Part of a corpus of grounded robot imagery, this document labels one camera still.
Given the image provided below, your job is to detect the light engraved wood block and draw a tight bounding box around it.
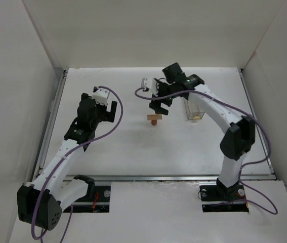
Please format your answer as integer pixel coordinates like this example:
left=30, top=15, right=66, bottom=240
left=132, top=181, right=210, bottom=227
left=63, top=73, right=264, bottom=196
left=147, top=114, right=162, bottom=120

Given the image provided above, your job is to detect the orange wood cylinder block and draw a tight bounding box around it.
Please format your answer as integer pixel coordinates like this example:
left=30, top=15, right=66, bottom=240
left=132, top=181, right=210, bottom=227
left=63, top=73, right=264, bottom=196
left=151, top=120, right=157, bottom=126

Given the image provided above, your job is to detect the clear plastic box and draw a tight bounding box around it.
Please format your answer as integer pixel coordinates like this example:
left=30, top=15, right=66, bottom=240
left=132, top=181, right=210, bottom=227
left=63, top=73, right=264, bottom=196
left=183, top=99, right=204, bottom=120

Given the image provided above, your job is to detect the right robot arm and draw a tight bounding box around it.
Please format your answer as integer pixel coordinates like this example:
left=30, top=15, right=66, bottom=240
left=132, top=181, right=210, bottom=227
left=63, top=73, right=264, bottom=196
left=141, top=63, right=255, bottom=201

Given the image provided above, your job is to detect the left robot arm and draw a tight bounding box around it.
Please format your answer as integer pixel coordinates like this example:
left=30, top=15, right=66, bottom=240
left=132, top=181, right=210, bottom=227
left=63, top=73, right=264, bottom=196
left=17, top=87, right=118, bottom=230

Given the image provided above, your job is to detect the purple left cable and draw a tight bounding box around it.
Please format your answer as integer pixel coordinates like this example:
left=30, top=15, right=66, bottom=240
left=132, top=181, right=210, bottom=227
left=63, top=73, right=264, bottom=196
left=30, top=86, right=124, bottom=242

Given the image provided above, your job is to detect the purple cable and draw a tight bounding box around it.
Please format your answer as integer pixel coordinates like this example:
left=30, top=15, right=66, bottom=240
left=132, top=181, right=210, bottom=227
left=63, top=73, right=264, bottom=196
left=30, top=86, right=124, bottom=242
left=134, top=86, right=278, bottom=215

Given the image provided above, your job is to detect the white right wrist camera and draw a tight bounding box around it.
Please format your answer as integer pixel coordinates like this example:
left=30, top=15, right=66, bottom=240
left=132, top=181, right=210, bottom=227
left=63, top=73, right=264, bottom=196
left=141, top=77, right=159, bottom=97

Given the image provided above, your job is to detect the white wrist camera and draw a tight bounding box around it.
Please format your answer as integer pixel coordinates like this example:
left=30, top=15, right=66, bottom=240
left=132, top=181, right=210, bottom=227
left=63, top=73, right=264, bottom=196
left=92, top=87, right=110, bottom=106
left=141, top=77, right=159, bottom=97

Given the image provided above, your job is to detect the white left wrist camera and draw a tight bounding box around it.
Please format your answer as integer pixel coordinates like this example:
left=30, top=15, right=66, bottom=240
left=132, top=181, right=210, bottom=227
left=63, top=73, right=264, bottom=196
left=92, top=87, right=110, bottom=106

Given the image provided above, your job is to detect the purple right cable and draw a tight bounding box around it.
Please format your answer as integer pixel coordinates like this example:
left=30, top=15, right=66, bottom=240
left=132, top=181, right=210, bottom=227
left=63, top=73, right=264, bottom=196
left=134, top=86, right=278, bottom=215

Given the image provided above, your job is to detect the front aluminium rail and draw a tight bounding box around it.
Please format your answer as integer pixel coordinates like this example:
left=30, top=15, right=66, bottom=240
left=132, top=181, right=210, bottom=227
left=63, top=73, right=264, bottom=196
left=35, top=173, right=277, bottom=183

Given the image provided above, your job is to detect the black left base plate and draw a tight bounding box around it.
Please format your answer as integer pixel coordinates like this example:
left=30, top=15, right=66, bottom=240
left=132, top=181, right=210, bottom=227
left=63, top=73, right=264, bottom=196
left=72, top=185, right=111, bottom=214

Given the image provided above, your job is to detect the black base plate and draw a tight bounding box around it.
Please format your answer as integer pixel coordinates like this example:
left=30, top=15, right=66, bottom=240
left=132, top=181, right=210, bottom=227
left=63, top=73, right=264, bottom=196
left=198, top=184, right=249, bottom=213
left=72, top=185, right=111, bottom=214

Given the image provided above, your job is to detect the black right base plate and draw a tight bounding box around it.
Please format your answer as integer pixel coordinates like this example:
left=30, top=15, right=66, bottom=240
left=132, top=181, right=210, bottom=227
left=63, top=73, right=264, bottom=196
left=198, top=184, right=249, bottom=213

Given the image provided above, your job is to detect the aluminium table edge rail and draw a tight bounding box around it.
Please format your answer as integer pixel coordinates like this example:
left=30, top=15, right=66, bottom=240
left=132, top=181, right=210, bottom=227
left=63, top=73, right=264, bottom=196
left=237, top=68, right=276, bottom=177

